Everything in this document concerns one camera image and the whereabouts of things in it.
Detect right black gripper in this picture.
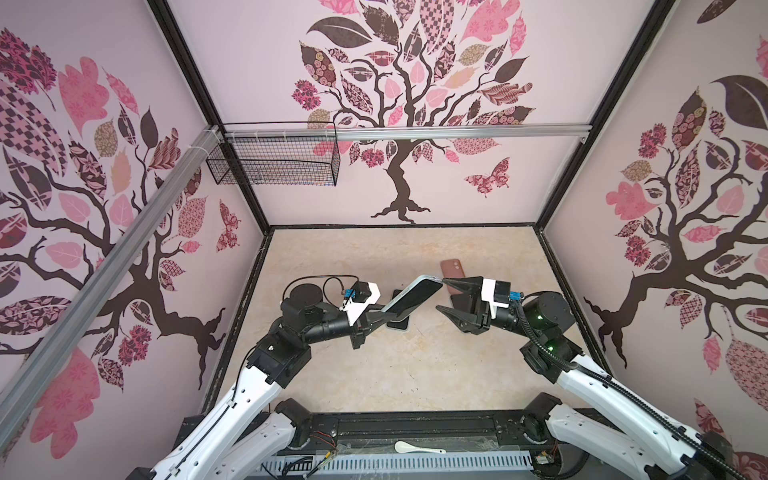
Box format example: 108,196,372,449
439,281,539,343

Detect pink phone case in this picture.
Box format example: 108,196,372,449
440,258,465,279

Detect black phone sideways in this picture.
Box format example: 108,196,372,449
381,275,443,317

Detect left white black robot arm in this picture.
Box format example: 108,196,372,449
129,281,412,479

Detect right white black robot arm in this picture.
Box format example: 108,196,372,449
439,277,742,479

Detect white plastic spoon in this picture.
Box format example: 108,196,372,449
394,440,447,455

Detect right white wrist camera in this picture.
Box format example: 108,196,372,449
480,278,523,319

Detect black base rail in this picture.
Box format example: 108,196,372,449
179,406,601,448

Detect white slotted cable duct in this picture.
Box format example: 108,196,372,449
253,451,533,479

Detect black wire basket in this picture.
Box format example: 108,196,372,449
206,120,341,187

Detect grey aluminium rail back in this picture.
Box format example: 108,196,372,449
225,123,592,141

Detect grey aluminium rail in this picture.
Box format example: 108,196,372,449
1,125,221,448
225,123,592,141

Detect grey aluminium rail left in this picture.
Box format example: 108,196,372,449
1,125,221,448

